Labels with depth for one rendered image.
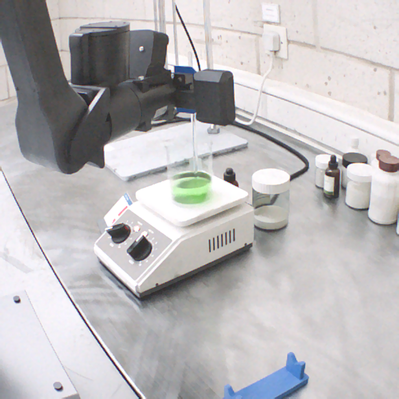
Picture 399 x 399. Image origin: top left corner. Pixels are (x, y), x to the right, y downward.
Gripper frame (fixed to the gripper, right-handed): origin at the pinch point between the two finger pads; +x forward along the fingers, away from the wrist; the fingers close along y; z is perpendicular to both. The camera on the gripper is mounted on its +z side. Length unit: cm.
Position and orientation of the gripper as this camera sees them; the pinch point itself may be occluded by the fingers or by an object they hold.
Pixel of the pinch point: (184, 81)
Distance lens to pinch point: 63.2
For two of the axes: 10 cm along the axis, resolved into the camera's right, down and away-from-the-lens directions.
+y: -8.4, -2.0, 5.0
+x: 5.3, -4.1, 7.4
